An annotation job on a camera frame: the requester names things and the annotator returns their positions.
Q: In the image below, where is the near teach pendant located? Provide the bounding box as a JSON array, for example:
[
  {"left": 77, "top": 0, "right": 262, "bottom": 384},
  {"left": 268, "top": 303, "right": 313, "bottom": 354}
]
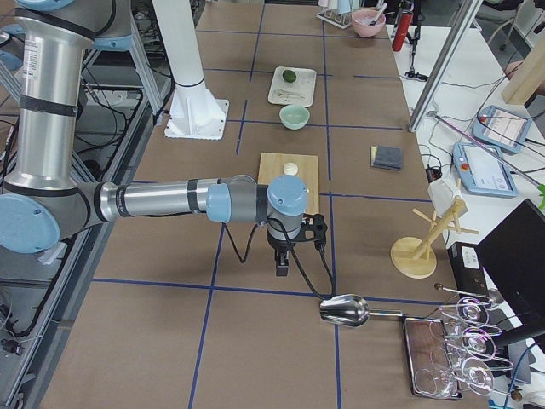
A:
[{"left": 452, "top": 142, "right": 518, "bottom": 198}]

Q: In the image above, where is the white cup rack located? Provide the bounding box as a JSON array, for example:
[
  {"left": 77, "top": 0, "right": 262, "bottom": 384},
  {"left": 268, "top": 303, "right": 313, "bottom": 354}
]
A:
[{"left": 316, "top": 0, "right": 353, "bottom": 29}]

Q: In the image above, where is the green ceramic bowl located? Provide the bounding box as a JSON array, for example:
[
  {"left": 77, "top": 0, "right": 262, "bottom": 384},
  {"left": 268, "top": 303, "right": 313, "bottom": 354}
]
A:
[{"left": 279, "top": 104, "right": 310, "bottom": 130}]

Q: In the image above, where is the white steamed bun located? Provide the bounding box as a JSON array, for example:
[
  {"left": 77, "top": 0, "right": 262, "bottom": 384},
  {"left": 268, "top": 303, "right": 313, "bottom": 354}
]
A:
[{"left": 283, "top": 162, "right": 299, "bottom": 176}]

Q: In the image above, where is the metal scoop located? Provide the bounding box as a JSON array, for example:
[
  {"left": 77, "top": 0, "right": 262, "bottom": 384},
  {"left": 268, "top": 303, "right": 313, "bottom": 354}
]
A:
[{"left": 319, "top": 294, "right": 403, "bottom": 327}]

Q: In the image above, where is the far teach pendant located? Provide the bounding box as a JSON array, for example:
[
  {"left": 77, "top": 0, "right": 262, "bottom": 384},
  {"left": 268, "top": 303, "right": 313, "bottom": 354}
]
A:
[{"left": 473, "top": 105, "right": 531, "bottom": 154}]

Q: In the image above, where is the white spoon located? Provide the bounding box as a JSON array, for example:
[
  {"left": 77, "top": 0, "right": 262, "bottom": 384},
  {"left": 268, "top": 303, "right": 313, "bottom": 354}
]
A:
[{"left": 272, "top": 89, "right": 307, "bottom": 102}]

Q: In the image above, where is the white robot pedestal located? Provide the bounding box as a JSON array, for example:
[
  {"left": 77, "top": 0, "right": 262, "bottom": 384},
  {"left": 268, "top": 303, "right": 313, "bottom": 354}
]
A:
[{"left": 152, "top": 0, "right": 229, "bottom": 141}]

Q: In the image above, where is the pink bowl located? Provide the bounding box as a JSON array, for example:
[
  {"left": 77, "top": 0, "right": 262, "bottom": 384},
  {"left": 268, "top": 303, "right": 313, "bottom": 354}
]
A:
[{"left": 351, "top": 9, "right": 386, "bottom": 38}]

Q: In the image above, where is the black glass rack tray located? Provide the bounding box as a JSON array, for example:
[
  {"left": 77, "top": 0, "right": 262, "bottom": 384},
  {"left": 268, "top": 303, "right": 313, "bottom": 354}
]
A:
[{"left": 402, "top": 317, "right": 463, "bottom": 400}]

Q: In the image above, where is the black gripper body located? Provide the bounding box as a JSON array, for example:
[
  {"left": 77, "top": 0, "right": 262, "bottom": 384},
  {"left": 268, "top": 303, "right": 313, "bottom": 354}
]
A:
[{"left": 267, "top": 222, "right": 298, "bottom": 258}]

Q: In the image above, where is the teach pendant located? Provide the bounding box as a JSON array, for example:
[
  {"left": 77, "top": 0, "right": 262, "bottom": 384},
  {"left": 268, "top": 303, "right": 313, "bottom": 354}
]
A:
[
  {"left": 452, "top": 142, "right": 518, "bottom": 198},
  {"left": 473, "top": 105, "right": 531, "bottom": 154}
]

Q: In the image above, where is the bamboo cutting board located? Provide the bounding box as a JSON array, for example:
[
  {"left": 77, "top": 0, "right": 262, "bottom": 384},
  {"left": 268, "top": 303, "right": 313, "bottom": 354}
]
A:
[{"left": 258, "top": 153, "right": 320, "bottom": 214}]

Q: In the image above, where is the grey yellow folded cloth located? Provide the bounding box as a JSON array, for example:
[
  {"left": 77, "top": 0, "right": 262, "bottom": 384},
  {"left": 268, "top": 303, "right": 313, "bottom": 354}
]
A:
[{"left": 370, "top": 145, "right": 403, "bottom": 170}]

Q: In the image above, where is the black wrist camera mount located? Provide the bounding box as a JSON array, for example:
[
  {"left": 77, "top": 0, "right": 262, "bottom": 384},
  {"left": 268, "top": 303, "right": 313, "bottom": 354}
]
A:
[{"left": 295, "top": 214, "right": 328, "bottom": 250}]

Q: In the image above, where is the green lime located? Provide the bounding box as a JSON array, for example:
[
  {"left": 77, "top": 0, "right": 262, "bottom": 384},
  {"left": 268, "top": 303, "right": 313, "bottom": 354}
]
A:
[{"left": 282, "top": 69, "right": 297, "bottom": 84}]

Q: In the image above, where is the red bottle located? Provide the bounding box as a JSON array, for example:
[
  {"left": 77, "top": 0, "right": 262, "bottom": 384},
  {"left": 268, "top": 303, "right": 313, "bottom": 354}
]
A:
[{"left": 392, "top": 0, "right": 414, "bottom": 52}]

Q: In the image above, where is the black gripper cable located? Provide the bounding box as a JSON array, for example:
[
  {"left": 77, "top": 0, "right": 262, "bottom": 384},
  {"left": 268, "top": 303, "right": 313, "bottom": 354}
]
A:
[{"left": 222, "top": 217, "right": 336, "bottom": 300}]

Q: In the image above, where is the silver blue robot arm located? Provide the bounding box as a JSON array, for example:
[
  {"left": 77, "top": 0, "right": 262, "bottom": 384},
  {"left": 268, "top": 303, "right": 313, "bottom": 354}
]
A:
[{"left": 1, "top": 1, "right": 307, "bottom": 276}]

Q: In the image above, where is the aluminium frame post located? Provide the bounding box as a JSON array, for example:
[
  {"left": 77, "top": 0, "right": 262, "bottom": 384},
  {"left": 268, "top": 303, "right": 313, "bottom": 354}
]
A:
[{"left": 408, "top": 0, "right": 483, "bottom": 132}]

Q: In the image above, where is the cream bear tray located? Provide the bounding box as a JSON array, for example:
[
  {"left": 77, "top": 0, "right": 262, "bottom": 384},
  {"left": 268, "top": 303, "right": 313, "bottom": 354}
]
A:
[{"left": 267, "top": 66, "right": 317, "bottom": 107}]

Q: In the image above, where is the white cup on mug tree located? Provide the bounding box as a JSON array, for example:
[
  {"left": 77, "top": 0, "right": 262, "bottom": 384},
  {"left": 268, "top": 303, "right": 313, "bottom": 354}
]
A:
[{"left": 427, "top": 179, "right": 462, "bottom": 217}]

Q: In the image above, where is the black monitor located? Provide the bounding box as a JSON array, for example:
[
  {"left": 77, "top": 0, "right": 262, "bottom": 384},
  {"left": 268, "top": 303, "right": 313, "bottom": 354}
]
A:
[{"left": 477, "top": 199, "right": 544, "bottom": 317}]

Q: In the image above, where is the wooden mug tree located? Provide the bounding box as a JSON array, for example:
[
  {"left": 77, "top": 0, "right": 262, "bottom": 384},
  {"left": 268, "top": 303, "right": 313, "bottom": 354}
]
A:
[{"left": 390, "top": 195, "right": 479, "bottom": 279}]

